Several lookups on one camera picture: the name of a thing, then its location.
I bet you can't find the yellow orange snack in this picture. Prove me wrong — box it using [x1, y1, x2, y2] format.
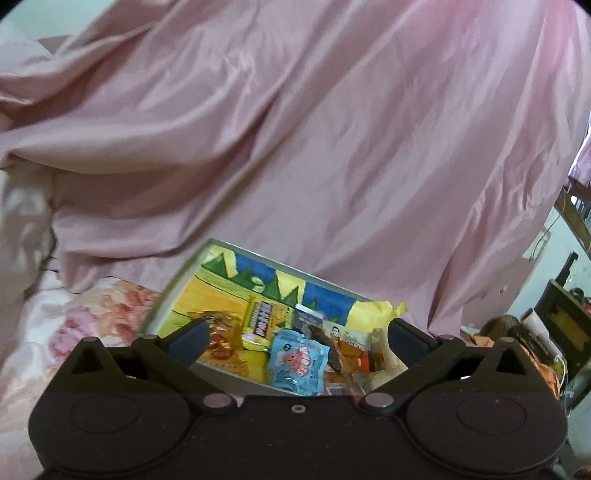
[346, 301, 408, 393]

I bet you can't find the red dried tofu snack packet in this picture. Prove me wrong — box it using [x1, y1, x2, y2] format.
[322, 321, 385, 398]

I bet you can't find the blue shrimp snack packet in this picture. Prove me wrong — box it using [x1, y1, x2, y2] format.
[266, 330, 329, 397]

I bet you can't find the orange candy packet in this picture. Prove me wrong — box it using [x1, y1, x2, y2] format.
[188, 311, 242, 360]

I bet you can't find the yellow label snack packet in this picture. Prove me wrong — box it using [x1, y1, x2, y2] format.
[242, 295, 294, 352]

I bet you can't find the grey snack box tray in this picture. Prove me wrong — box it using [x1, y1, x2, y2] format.
[141, 240, 408, 399]

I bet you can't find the rolled white paper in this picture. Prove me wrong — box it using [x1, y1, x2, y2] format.
[521, 308, 563, 360]

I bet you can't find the dark clear snack packet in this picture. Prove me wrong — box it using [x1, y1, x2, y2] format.
[294, 304, 342, 373]

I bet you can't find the floral quilt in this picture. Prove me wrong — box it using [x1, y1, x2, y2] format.
[1, 270, 159, 479]

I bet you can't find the orange blanket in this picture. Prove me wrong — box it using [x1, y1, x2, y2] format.
[461, 331, 562, 398]

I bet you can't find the dark wooden cabinet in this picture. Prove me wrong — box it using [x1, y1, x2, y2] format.
[534, 252, 590, 381]

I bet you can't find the pink satin sheet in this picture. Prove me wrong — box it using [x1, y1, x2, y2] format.
[1, 1, 590, 333]

